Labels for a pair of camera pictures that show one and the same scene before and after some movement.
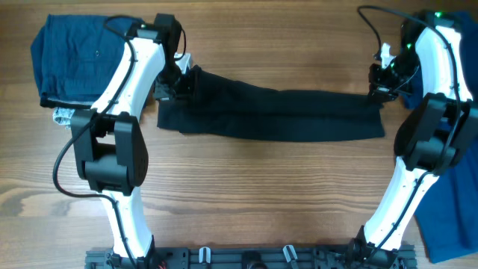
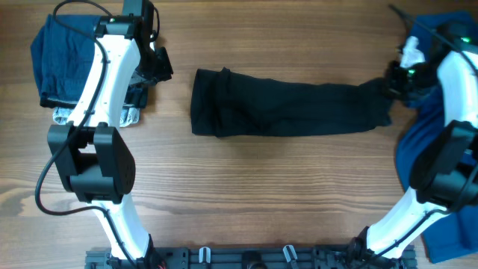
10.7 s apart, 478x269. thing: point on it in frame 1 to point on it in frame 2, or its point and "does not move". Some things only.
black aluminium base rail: [255, 258] does not move
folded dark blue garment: [76, 57] does not move
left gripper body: [171, 84] to [156, 66]
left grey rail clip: [205, 255] does not move
